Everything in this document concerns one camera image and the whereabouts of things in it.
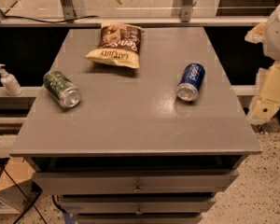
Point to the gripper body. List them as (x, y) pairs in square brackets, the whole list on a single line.
[(279, 36)]

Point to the brown chip bag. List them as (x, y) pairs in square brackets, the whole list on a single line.
[(119, 45)]

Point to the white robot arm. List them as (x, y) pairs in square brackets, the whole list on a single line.
[(268, 33)]

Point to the blue Pepsi can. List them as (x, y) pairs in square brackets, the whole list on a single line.
[(189, 85)]

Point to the grey drawer cabinet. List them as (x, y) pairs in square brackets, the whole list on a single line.
[(132, 152)]

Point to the green soda can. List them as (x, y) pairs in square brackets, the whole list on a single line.
[(65, 92)]

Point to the white pump bottle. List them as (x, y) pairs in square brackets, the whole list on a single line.
[(9, 82)]

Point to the cardboard box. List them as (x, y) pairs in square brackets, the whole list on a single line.
[(15, 186)]

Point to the grey metal bracket right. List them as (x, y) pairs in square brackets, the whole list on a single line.
[(186, 10)]

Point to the grey metal bracket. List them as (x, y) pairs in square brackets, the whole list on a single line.
[(69, 13), (186, 10)]

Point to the grey metal bracket left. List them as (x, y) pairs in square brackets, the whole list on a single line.
[(69, 13)]

